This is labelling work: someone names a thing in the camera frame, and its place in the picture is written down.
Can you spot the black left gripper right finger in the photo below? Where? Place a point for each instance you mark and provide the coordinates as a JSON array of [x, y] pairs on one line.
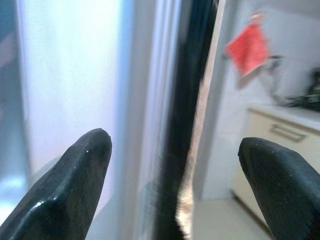
[[287, 190]]

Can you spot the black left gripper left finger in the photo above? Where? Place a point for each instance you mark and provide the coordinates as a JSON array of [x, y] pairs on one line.
[[65, 190]]

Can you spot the silver grey fridge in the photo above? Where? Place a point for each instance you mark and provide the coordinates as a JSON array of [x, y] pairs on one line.
[[75, 62]]

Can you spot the cream kitchen cabinet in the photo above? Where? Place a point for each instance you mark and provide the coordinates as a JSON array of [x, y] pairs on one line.
[[257, 122]]

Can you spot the red hanging cloth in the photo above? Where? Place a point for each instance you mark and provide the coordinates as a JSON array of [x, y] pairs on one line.
[[247, 50]]

